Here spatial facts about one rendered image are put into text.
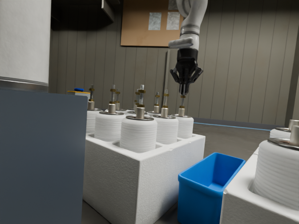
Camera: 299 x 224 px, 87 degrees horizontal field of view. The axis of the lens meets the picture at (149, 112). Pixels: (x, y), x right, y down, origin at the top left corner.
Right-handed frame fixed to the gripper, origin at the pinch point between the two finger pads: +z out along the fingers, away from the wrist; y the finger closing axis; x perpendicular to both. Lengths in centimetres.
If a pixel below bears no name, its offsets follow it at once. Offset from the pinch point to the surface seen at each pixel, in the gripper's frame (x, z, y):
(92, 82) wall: -119, -20, 251
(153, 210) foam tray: 25.0, 31.1, -7.5
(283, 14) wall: -267, -146, -24
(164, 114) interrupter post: 12.7, 9.3, -0.4
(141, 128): 26.7, 12.0, -3.2
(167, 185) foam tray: 19.5, 27.0, -7.5
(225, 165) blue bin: -9.1, 27.1, -15.6
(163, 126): 15.7, 12.3, -2.5
